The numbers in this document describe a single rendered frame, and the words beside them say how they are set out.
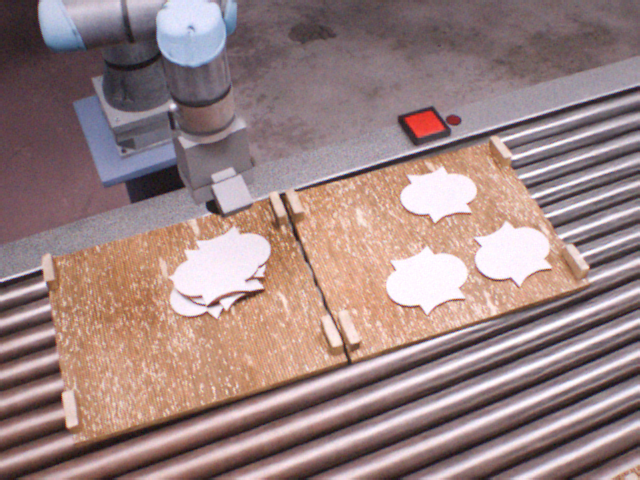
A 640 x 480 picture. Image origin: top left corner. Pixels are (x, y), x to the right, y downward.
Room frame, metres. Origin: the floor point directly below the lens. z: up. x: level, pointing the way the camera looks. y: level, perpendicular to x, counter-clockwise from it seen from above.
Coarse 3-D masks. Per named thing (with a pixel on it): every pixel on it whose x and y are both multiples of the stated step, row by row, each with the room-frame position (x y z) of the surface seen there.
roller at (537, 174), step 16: (608, 144) 1.04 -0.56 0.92; (624, 144) 1.04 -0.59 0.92; (560, 160) 1.00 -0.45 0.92; (576, 160) 1.00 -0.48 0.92; (592, 160) 1.01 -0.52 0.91; (608, 160) 1.02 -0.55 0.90; (528, 176) 0.96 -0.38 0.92; (544, 176) 0.97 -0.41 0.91; (560, 176) 0.98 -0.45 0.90; (304, 256) 0.80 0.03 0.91; (16, 336) 0.65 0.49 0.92; (32, 336) 0.65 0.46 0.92; (48, 336) 0.65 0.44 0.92; (0, 352) 0.62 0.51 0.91; (16, 352) 0.63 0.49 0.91; (32, 352) 0.63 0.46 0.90
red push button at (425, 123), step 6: (420, 114) 1.12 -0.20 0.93; (426, 114) 1.12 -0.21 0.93; (432, 114) 1.12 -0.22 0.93; (408, 120) 1.11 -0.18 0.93; (414, 120) 1.11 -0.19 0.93; (420, 120) 1.11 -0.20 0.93; (426, 120) 1.11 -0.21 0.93; (432, 120) 1.11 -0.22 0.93; (438, 120) 1.11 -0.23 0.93; (414, 126) 1.09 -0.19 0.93; (420, 126) 1.09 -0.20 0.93; (426, 126) 1.09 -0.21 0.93; (432, 126) 1.09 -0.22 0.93; (438, 126) 1.09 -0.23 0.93; (414, 132) 1.07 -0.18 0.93; (420, 132) 1.07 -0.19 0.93; (426, 132) 1.07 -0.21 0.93; (432, 132) 1.07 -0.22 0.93
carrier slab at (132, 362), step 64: (64, 256) 0.80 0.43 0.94; (128, 256) 0.79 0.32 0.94; (64, 320) 0.67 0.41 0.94; (128, 320) 0.66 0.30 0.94; (192, 320) 0.66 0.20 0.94; (256, 320) 0.66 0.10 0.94; (64, 384) 0.55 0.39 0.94; (128, 384) 0.55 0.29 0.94; (192, 384) 0.55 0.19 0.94; (256, 384) 0.55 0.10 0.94
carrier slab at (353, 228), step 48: (480, 144) 1.03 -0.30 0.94; (336, 192) 0.92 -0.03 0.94; (384, 192) 0.92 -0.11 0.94; (480, 192) 0.91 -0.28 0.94; (336, 240) 0.81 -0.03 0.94; (384, 240) 0.81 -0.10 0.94; (432, 240) 0.80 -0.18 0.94; (336, 288) 0.71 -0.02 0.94; (384, 288) 0.71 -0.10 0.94; (480, 288) 0.70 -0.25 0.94; (528, 288) 0.70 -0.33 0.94; (576, 288) 0.70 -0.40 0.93; (384, 336) 0.62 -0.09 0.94; (432, 336) 0.62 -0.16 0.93
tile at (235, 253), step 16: (224, 240) 0.79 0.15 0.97; (192, 256) 0.76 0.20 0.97; (208, 256) 0.76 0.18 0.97; (224, 256) 0.76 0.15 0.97; (240, 256) 0.76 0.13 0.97; (256, 256) 0.76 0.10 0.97; (176, 272) 0.73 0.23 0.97; (192, 272) 0.73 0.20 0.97; (208, 272) 0.73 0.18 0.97; (224, 272) 0.73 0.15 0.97; (240, 272) 0.73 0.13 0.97; (256, 272) 0.73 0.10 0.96; (176, 288) 0.70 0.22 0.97; (192, 288) 0.70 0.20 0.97; (208, 288) 0.70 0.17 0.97; (224, 288) 0.70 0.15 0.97; (240, 288) 0.69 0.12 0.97; (208, 304) 0.67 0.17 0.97
